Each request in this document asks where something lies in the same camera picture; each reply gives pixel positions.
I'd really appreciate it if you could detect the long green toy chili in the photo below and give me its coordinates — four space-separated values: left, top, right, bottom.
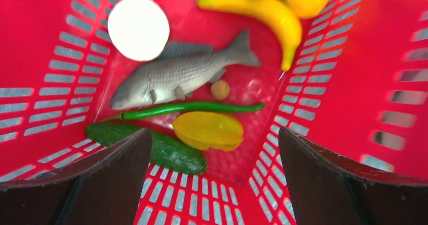
100 101 265 123

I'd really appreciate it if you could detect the red plastic basket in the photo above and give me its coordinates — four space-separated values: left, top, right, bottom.
1 0 427 224

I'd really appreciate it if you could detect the dark green toy cucumber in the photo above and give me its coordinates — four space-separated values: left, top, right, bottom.
85 122 207 175

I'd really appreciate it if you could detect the small tan toy nut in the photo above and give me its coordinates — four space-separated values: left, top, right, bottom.
210 79 231 100

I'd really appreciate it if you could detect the white round toy slice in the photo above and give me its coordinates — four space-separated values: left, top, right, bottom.
108 0 170 62

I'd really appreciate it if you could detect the yellow toy chili pepper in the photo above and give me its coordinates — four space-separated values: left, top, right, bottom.
196 0 303 71

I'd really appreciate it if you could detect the yellow toy starfruit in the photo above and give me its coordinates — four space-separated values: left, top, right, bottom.
172 111 244 151

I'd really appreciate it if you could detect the grey toy fish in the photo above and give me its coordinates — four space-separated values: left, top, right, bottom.
109 30 261 110

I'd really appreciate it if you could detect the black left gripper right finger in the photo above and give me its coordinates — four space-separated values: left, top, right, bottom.
279 127 427 224

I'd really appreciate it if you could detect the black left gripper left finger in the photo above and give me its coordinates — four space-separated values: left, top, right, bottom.
1 128 152 224

